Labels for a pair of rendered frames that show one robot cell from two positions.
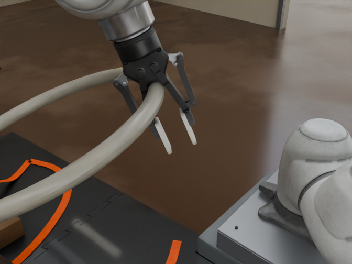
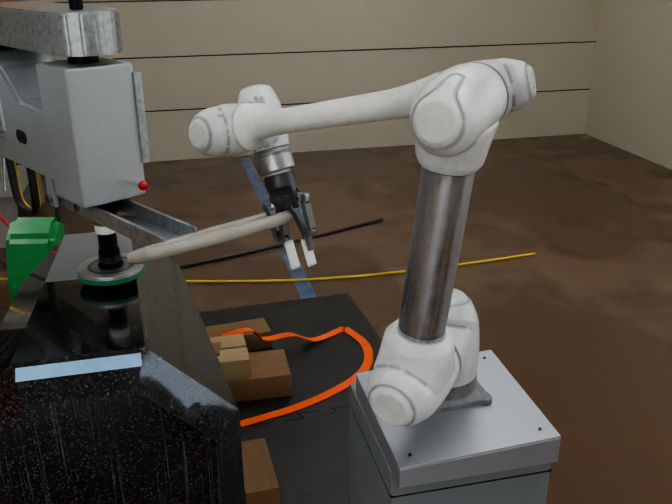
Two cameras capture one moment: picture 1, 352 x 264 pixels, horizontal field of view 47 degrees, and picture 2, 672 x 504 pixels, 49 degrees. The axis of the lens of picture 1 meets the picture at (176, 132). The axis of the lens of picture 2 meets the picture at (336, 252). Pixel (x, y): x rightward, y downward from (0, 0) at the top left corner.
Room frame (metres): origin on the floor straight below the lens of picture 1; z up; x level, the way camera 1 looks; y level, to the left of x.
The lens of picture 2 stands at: (-0.61, -1.04, 1.88)
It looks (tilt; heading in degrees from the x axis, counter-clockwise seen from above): 22 degrees down; 36
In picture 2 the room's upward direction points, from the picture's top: straight up
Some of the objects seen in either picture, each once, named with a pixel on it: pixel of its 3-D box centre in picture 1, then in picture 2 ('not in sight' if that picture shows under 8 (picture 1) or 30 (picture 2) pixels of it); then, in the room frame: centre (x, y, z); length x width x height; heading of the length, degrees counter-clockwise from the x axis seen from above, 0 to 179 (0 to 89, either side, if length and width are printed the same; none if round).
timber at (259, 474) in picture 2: not in sight; (256, 477); (0.99, 0.51, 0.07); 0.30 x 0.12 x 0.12; 51
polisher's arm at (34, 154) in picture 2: not in sight; (44, 121); (0.84, 1.28, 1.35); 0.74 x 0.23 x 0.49; 80
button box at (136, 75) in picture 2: not in sight; (135, 116); (0.86, 0.81, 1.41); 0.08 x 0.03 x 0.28; 80
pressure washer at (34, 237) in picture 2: not in sight; (36, 247); (1.37, 2.40, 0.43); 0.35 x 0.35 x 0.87; 37
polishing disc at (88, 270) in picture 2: not in sight; (111, 266); (0.76, 0.90, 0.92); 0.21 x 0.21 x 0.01
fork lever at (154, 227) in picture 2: not in sight; (119, 213); (0.74, 0.79, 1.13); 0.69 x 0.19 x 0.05; 80
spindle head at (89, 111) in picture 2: not in sight; (81, 131); (0.77, 0.98, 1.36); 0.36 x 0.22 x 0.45; 80
